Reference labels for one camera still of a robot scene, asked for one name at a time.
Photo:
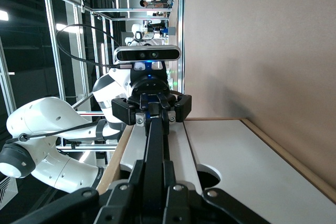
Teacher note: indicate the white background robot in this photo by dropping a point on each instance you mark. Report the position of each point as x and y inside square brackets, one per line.
[137, 35]

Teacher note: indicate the person in background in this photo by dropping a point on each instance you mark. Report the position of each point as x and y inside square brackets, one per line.
[147, 4]

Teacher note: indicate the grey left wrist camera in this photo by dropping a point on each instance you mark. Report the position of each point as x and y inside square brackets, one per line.
[147, 54]

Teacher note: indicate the aluminium frame cage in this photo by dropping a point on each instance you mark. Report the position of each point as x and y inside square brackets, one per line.
[53, 51]

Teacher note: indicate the light wooden drawer cabinet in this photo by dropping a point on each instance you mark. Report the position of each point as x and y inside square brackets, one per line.
[113, 161]

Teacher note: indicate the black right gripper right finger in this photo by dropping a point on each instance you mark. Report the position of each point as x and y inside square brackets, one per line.
[189, 205]

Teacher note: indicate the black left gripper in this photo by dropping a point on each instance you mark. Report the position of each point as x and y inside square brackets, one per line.
[151, 85]

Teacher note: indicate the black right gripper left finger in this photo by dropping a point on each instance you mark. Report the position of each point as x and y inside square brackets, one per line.
[110, 203]

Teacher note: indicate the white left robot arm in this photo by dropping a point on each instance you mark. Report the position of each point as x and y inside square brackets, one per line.
[52, 119]

